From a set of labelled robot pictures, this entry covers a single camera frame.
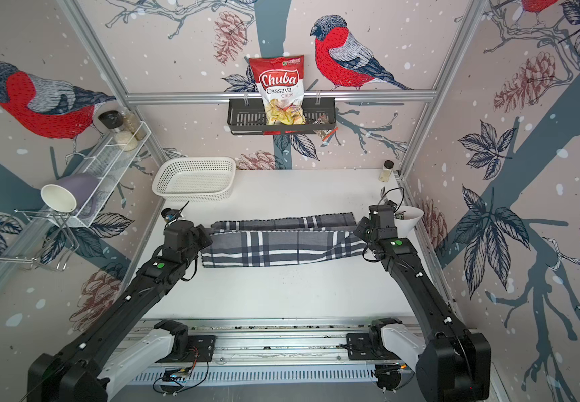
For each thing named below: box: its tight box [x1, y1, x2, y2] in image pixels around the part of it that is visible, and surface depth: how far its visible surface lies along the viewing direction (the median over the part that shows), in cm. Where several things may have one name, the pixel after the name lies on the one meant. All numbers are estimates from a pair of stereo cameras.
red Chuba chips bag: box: [248, 54, 306, 126], surface depth 84 cm
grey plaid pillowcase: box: [201, 211, 367, 268], surface depth 90 cm
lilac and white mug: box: [40, 173, 100, 214], surface depth 64 cm
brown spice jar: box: [160, 207, 180, 223], surface depth 72 cm
